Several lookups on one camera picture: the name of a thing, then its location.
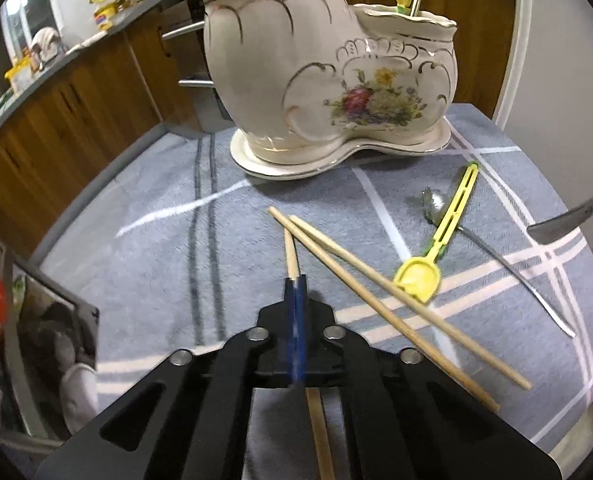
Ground wooden chopstick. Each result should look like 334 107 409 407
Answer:
267 206 501 412
289 214 532 390
283 229 336 479

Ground yellow plastic spoon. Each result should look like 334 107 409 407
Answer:
393 162 479 304

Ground silver utensil handle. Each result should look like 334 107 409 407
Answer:
527 197 593 245

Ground stainless steel oven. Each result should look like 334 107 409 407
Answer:
162 0 234 133

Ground grey kitchen countertop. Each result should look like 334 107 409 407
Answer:
0 0 172 129

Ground wooden lower cabinets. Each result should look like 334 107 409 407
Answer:
0 6 201 257

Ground white ceramic utensil holder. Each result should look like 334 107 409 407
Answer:
202 0 458 180

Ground silver metal spoon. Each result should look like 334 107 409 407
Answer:
421 188 577 338

